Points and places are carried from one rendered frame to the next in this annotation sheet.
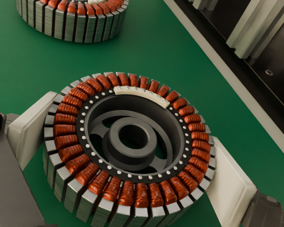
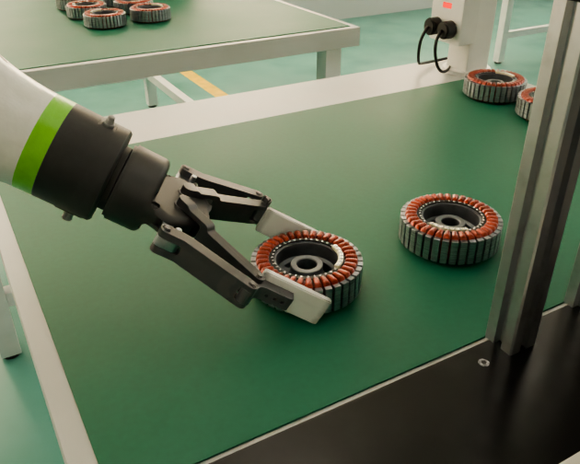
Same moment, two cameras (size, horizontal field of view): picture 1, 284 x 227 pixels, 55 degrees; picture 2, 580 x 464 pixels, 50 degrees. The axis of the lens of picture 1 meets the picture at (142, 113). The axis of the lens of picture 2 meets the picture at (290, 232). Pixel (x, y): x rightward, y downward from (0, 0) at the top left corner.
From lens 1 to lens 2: 59 cm
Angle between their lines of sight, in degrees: 75
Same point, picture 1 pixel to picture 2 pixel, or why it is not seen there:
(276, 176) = (332, 374)
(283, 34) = not seen: outside the picture
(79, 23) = (406, 230)
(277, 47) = (577, 387)
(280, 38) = not seen: outside the picture
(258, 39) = (496, 318)
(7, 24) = (396, 221)
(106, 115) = (326, 261)
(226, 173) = (284, 282)
